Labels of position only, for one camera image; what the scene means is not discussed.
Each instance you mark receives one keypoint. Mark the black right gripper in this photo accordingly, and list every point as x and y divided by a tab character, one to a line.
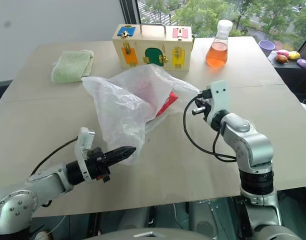
205	111

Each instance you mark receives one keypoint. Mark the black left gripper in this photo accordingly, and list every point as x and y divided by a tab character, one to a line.
96	166

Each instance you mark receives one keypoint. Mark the translucent white plastic bag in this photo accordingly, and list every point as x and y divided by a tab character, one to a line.
123	105

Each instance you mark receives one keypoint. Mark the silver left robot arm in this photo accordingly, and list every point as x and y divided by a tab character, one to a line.
46	181

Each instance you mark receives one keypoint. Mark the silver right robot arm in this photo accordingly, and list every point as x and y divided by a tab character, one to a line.
253	147

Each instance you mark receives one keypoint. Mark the red flat packet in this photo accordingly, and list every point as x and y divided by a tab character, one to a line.
169	101

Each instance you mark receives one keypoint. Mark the glass flask with orange liquid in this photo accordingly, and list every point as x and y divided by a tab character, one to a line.
217	53

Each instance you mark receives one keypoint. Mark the wooden lock box with latches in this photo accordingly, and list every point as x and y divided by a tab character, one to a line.
153	46

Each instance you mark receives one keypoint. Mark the purple plastic bowl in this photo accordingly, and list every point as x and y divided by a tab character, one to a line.
266	46

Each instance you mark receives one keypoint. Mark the brown toy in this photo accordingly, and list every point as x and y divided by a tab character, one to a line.
282	59

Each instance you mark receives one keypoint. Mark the pink toy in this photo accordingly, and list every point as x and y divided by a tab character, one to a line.
282	52

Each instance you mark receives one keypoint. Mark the grey robot torso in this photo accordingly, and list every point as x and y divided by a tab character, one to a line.
168	233

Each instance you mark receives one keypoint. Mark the black side table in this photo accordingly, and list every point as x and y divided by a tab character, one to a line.
293	77

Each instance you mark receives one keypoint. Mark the yellow toy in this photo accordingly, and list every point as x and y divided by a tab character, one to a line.
294	55

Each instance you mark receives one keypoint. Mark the folded light green towel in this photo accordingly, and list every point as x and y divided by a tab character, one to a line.
71	66

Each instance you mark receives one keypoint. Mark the purple toy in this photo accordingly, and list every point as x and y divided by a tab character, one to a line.
303	63

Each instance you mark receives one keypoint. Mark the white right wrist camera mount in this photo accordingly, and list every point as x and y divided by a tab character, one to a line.
219	96

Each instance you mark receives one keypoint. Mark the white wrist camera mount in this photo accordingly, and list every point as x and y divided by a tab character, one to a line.
219	96
85	140

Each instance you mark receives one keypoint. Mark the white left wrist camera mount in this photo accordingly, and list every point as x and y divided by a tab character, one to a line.
85	140

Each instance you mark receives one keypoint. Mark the dark window frame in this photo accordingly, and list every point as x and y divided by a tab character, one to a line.
130	11

